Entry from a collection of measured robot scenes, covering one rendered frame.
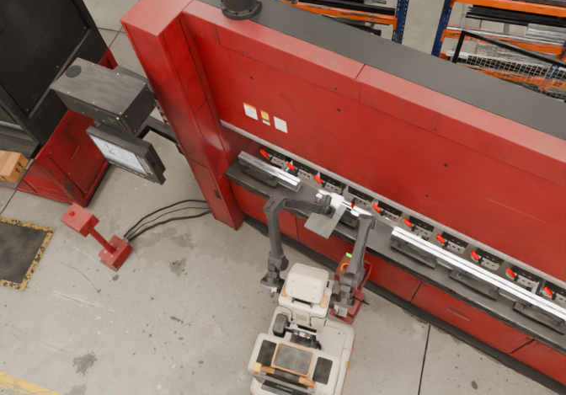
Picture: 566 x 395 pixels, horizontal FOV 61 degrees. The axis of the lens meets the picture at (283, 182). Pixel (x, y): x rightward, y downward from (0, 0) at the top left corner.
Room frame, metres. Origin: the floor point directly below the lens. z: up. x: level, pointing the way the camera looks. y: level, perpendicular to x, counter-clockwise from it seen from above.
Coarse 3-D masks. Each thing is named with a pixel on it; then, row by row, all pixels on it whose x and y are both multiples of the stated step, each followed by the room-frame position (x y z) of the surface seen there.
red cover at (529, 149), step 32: (192, 32) 1.96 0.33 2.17; (224, 32) 1.82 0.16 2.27; (256, 32) 1.75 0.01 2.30; (288, 64) 1.59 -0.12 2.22; (320, 64) 1.48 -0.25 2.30; (352, 64) 1.45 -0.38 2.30; (352, 96) 1.37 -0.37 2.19; (384, 96) 1.28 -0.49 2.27; (416, 96) 1.22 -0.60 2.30; (448, 96) 1.20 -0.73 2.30; (448, 128) 1.09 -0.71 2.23; (480, 128) 1.02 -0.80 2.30; (512, 128) 0.99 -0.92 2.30; (512, 160) 0.91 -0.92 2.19; (544, 160) 0.85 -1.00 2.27
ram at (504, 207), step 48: (240, 96) 1.84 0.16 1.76; (288, 96) 1.62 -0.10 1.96; (336, 96) 1.44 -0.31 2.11; (288, 144) 1.65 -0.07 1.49; (336, 144) 1.44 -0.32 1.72; (384, 144) 1.27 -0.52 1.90; (432, 144) 1.13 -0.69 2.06; (384, 192) 1.24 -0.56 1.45; (432, 192) 1.08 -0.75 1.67; (480, 192) 0.95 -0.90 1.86; (528, 192) 0.84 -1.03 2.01; (480, 240) 0.87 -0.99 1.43; (528, 240) 0.76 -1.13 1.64
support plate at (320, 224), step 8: (344, 208) 1.40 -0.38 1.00; (312, 216) 1.38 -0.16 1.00; (320, 216) 1.37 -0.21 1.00; (336, 216) 1.35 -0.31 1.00; (312, 224) 1.32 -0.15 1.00; (320, 224) 1.31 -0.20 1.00; (328, 224) 1.30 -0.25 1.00; (336, 224) 1.30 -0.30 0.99; (320, 232) 1.25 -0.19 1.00; (328, 232) 1.24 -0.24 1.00
